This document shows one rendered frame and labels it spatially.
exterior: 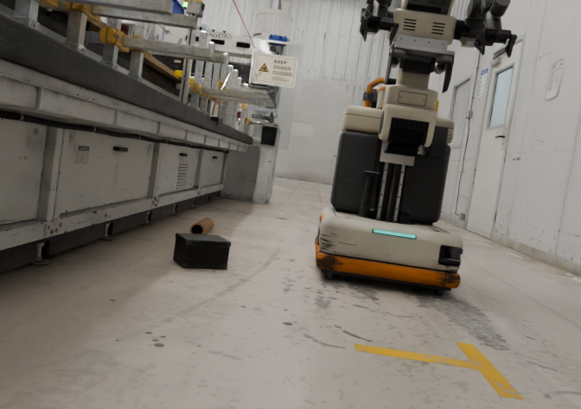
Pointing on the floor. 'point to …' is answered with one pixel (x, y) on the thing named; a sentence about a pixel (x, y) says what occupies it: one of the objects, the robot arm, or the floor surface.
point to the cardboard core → (201, 226)
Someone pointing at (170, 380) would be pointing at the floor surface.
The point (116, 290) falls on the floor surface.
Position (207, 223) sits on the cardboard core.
